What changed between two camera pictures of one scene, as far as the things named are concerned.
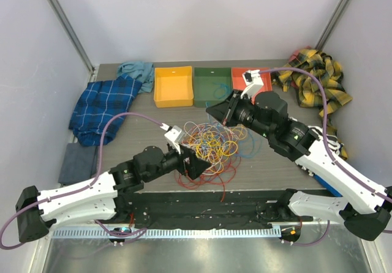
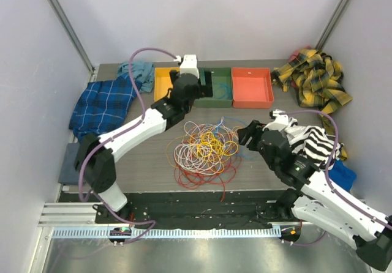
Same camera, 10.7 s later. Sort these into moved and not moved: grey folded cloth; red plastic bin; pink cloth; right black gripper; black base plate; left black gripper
Moved: right black gripper; left black gripper
Not moved: pink cloth; black base plate; red plastic bin; grey folded cloth
